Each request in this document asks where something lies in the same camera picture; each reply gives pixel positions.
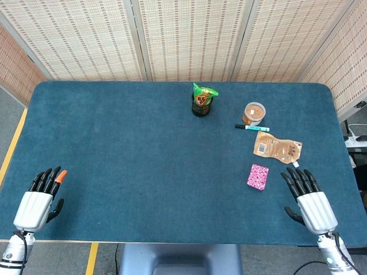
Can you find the teal marker black cap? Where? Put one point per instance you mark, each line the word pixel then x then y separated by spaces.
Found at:
pixel 253 128

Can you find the blue felt table cover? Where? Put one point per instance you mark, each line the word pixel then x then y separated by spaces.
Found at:
pixel 143 157

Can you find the woven bamboo screen panel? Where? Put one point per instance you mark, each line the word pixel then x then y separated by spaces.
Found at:
pixel 192 40
pixel 77 40
pixel 284 40
pixel 344 66
pixel 14 68

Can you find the black cup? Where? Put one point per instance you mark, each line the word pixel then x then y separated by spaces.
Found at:
pixel 201 111

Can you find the white power strip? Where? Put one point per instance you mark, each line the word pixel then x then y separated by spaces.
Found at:
pixel 357 140

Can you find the green snack bag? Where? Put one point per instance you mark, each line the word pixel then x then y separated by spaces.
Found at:
pixel 204 94

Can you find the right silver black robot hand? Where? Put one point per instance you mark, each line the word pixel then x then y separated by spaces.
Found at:
pixel 316 212

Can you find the round brown jar clear lid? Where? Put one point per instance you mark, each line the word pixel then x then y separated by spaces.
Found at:
pixel 253 113

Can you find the brown spout pouch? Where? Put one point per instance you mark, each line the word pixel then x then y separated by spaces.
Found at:
pixel 275 147

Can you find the black screen hinge bracket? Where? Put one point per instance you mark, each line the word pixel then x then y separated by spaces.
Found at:
pixel 360 104

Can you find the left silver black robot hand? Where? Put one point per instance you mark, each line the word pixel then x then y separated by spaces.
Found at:
pixel 33 210

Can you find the grey table pedestal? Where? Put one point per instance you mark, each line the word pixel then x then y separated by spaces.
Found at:
pixel 180 259

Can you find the pink patterned card stack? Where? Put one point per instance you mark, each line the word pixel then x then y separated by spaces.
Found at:
pixel 258 177

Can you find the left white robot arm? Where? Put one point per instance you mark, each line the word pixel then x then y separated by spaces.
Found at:
pixel 13 253

